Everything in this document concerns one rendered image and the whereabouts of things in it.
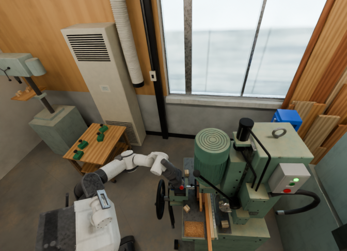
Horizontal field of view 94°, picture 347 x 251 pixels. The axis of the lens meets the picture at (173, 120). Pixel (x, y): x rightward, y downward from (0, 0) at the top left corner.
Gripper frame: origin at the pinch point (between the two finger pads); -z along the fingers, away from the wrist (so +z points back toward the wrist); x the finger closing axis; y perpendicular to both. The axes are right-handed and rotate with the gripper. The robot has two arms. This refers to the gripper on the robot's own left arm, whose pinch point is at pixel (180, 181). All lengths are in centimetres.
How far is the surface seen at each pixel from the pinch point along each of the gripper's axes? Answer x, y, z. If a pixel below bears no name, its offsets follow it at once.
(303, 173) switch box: 15, 63, 7
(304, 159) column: 10, 66, 8
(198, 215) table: 13.0, -0.6, -23.5
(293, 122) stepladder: -53, 82, -42
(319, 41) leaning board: -110, 132, -19
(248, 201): 18.2, 37.6, -3.4
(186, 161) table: -29.0, -7.7, -19.4
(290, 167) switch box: 12, 60, 8
